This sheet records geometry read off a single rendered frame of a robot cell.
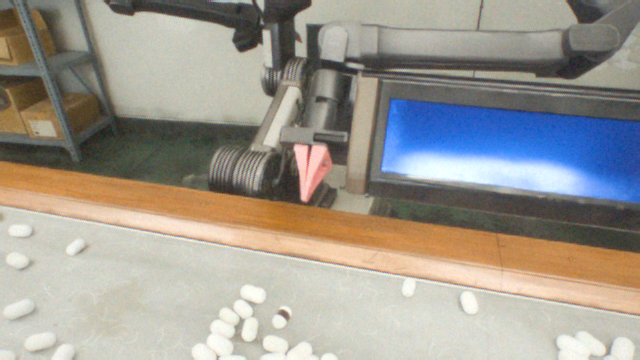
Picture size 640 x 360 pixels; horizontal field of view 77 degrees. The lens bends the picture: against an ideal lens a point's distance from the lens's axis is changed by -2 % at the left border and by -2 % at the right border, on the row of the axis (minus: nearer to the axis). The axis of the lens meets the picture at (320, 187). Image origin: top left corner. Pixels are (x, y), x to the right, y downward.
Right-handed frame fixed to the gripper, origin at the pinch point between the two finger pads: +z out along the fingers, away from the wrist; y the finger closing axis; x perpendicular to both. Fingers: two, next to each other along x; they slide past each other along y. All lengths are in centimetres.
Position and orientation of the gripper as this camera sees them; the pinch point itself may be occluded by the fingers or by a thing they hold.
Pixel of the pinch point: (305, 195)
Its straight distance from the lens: 58.8
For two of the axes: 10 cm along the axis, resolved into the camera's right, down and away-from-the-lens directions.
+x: 1.6, 3.2, 9.3
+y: 9.7, 1.4, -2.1
